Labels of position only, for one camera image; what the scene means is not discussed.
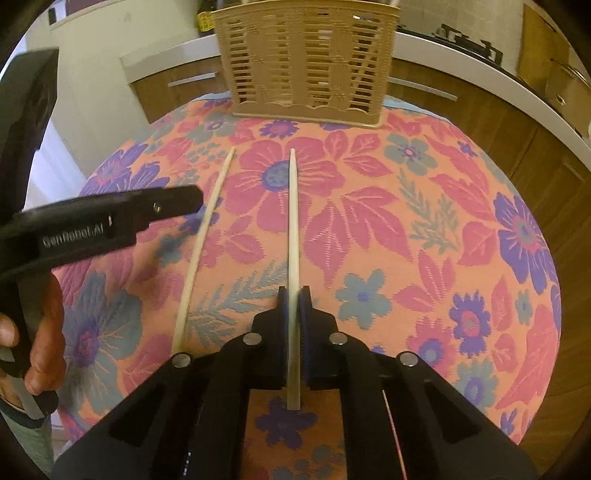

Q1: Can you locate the pale wooden chopstick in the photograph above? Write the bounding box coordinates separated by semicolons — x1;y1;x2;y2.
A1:
170;147;235;356
287;148;301;411

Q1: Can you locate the person's left hand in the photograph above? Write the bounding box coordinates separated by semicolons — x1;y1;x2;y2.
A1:
1;273;66;412

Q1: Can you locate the floral orange tablecloth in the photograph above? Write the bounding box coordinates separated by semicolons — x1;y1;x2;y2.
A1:
56;99;561;479

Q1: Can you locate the tan plastic utensil basket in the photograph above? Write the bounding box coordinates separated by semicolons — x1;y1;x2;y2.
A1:
213;1;399;128

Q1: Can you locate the wooden lower cabinet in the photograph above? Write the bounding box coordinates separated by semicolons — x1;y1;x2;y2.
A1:
128;57;591;462

